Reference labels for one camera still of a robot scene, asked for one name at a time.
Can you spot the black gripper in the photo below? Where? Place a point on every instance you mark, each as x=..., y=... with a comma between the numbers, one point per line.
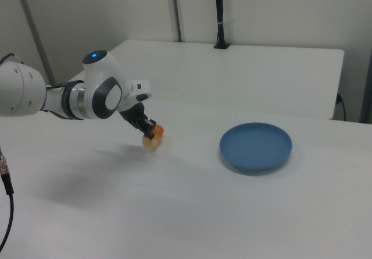
x=133, y=114

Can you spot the orange glazed bread roll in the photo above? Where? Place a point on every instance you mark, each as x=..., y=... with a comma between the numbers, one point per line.
x=155, y=141

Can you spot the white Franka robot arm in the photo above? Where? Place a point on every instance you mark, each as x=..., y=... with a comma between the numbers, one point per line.
x=98, y=84

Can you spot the blue round plate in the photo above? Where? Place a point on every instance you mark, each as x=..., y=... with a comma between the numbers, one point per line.
x=255, y=145

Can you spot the black camera mount clamp pole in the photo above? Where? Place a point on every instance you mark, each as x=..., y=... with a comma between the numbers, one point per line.
x=220, y=14

